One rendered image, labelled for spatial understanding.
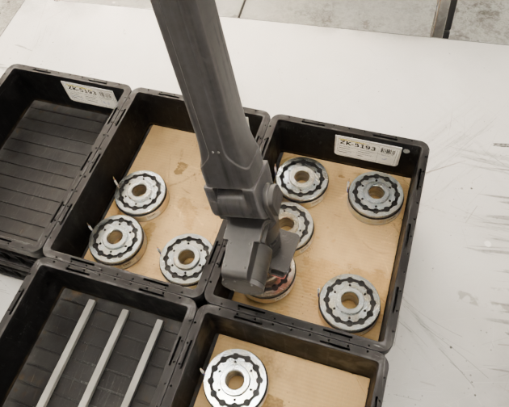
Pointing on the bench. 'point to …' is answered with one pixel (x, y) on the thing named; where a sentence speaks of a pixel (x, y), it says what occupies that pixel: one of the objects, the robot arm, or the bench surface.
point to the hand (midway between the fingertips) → (265, 264)
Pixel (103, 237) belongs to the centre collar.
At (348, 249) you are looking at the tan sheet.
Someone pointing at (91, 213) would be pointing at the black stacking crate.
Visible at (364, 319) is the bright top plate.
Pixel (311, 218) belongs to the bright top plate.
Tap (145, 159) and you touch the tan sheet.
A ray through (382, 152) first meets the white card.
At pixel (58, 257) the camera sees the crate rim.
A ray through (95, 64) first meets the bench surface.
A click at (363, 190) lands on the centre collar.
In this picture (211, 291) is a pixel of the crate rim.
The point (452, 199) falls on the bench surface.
